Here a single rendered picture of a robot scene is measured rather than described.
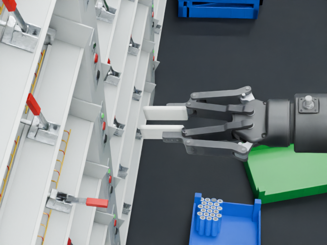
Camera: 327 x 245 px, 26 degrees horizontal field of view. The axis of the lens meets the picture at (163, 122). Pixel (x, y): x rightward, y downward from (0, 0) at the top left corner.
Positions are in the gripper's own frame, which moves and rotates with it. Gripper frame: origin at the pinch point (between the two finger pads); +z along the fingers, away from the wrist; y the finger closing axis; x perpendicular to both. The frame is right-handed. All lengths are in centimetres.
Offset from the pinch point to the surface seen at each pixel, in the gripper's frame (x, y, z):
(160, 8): 86, -115, 29
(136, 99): 66, -57, 26
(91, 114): 6.5, -6.6, 14.9
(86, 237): 27.9, 6.9, 18.6
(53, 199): 4.8, 12.0, 17.4
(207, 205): 93, -39, 6
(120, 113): 47, -38, 23
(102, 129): 16.5, -10.5, 15.9
